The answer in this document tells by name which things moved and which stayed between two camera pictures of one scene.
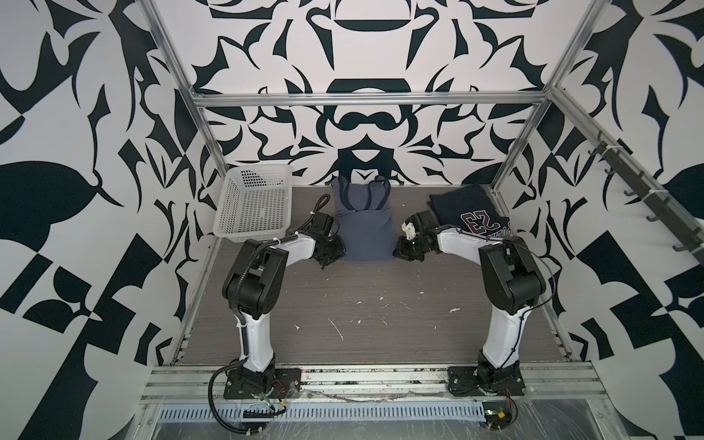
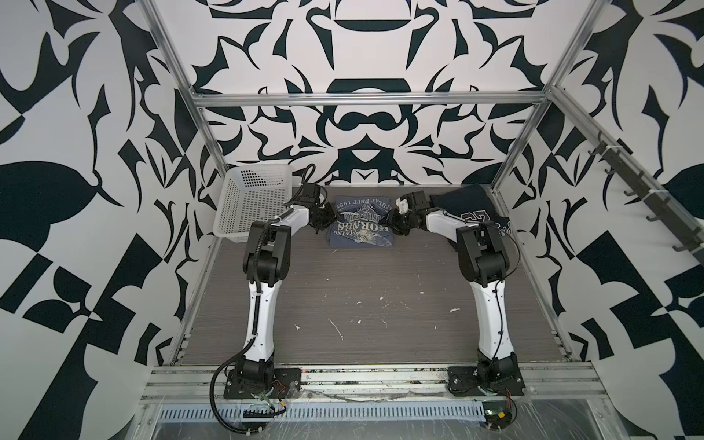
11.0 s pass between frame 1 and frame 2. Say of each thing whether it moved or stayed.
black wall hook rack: stayed
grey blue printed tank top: moved
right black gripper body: moved
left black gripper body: moved
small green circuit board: stayed
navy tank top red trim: stayed
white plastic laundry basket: stayed
